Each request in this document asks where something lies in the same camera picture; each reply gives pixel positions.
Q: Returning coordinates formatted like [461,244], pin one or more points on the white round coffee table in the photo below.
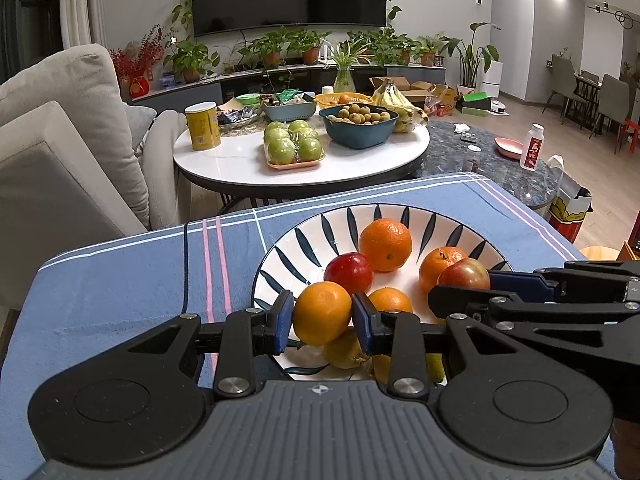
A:
[252,165]

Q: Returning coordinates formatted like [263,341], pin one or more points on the teal basket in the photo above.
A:
[290,112]

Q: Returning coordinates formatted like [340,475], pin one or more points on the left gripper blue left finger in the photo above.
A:
[243,336]

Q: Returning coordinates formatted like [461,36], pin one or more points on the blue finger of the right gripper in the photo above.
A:
[530,287]

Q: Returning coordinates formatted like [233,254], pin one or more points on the yellow canister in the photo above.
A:
[202,123]

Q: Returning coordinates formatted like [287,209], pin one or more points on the red flower arrangement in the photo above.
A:
[134,63]

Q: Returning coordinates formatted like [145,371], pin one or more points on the teal bowl of longans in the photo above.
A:
[358,126]

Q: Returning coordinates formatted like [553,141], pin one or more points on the brown longan fruit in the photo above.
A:
[345,352]
[381,368]

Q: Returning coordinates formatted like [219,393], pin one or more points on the dark tv console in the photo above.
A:
[222,88]

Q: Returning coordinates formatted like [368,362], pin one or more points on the small green fruit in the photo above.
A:
[435,368]

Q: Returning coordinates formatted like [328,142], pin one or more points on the orange fruit basket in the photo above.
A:
[325,100]

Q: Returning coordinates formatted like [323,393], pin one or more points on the dark marble round table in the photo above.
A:
[446,153]

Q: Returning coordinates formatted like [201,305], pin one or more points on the small spice jar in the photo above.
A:
[471,161]

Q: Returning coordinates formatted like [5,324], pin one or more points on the grey dining chair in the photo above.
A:
[613,104]

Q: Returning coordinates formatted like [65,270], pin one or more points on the cardboard box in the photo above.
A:
[438,99]

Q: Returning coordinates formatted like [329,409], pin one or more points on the banana bunch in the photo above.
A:
[409,116]

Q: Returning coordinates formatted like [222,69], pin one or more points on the glass vase with plant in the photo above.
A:
[346,55]

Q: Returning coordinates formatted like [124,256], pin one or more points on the person right hand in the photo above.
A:
[625,437]

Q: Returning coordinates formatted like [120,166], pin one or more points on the large orange tangerine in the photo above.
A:
[386,244]

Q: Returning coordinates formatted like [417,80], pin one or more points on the small orange tangerine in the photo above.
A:
[390,299]

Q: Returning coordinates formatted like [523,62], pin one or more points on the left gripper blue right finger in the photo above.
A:
[397,334]

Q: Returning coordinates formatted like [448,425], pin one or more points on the red green apple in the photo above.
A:
[466,273]

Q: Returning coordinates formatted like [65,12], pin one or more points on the blue striped tablecloth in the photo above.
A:
[87,300]

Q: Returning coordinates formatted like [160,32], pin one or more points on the white blue striped bowl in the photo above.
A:
[300,256]

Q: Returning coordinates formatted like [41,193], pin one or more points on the tall potted floor plant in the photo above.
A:
[472,57]

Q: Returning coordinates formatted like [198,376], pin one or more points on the small back orange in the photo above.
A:
[321,313]

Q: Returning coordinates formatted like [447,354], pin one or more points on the tray of green apples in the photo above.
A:
[292,146]

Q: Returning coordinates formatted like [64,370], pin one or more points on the white red label bottle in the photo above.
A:
[532,147]

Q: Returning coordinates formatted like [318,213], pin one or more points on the pink dish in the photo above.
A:
[509,148]

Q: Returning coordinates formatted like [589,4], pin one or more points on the beige recliner sofa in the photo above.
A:
[79,166]

